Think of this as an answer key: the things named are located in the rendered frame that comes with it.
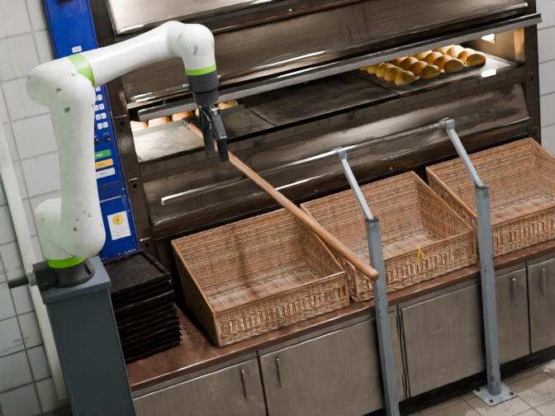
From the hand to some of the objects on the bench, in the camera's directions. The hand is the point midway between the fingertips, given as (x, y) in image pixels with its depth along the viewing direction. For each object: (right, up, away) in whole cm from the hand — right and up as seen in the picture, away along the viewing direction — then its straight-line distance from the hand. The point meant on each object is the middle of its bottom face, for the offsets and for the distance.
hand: (216, 152), depth 319 cm
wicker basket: (+121, -24, +134) cm, 182 cm away
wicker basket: (+13, -55, +97) cm, 113 cm away
